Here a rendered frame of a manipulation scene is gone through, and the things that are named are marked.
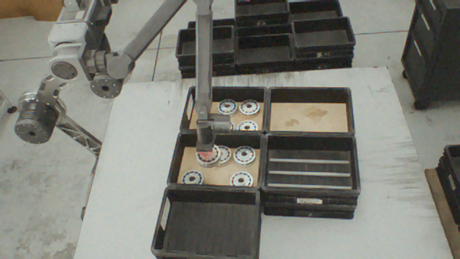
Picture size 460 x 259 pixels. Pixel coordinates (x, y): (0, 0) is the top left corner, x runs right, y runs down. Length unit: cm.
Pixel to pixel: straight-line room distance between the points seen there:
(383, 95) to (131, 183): 141
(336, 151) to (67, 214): 187
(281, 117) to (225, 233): 67
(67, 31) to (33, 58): 276
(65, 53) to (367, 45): 281
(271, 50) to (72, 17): 178
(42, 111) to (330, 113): 144
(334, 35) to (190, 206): 179
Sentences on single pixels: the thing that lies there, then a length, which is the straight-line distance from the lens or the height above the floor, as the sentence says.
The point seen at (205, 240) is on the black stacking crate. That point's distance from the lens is 179.
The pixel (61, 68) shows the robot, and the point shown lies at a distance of 165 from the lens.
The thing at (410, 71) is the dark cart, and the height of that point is 17.
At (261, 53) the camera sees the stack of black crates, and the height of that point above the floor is 38.
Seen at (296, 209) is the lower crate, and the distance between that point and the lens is 191.
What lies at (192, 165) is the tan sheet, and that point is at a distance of 199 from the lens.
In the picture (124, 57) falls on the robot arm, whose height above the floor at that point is 149.
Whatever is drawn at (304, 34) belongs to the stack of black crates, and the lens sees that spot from 318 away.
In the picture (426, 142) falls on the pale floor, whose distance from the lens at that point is 324.
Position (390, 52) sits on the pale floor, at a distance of 386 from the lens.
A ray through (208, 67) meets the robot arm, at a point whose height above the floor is 142.
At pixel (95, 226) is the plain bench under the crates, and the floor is 70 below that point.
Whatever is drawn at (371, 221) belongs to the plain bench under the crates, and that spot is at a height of 70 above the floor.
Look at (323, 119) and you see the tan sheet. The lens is 213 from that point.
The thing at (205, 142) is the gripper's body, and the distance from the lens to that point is 164.
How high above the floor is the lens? 242
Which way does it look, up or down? 49 degrees down
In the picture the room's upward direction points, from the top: 9 degrees counter-clockwise
